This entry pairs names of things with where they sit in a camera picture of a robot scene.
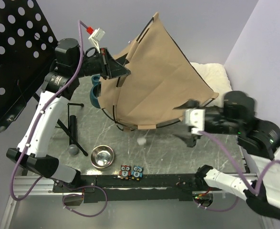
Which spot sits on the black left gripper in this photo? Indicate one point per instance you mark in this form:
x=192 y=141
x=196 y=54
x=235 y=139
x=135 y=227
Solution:
x=110 y=68

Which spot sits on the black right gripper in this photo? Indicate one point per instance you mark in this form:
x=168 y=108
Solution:
x=188 y=139

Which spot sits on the tan and black pet tent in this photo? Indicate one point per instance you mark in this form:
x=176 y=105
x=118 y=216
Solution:
x=158 y=83

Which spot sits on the white fluffy pillow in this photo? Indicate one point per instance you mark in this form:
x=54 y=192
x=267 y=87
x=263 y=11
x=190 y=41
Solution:
x=215 y=75

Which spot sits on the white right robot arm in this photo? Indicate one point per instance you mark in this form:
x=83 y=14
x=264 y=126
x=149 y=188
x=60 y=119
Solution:
x=259 y=139

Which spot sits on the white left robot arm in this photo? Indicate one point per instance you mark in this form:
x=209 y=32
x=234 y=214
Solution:
x=57 y=89

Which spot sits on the teal pet bowl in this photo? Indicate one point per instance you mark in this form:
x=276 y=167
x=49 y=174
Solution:
x=95 y=91

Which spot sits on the steel pet bowl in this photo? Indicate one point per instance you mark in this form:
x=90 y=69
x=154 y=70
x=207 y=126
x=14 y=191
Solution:
x=102 y=156

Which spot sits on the white pompom toy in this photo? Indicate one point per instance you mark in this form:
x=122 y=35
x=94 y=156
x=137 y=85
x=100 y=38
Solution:
x=141 y=141

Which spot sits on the blue owl tag eight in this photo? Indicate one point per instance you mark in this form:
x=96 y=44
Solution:
x=137 y=172

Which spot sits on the black tripod stand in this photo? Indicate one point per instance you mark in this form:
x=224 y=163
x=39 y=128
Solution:
x=65 y=128

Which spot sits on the red owl tag seven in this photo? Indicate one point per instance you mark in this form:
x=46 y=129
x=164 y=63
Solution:
x=125 y=172

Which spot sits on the black perforated music stand tray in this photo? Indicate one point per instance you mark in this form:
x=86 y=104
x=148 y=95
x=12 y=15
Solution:
x=27 y=45

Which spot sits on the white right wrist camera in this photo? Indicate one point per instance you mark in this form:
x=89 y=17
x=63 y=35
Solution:
x=195 y=118

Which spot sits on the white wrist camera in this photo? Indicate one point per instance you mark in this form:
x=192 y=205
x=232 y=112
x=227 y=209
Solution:
x=195 y=118
x=95 y=36

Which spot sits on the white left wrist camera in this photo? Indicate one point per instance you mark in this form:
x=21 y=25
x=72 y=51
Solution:
x=95 y=36

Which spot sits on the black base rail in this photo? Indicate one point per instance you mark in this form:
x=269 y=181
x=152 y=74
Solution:
x=151 y=187

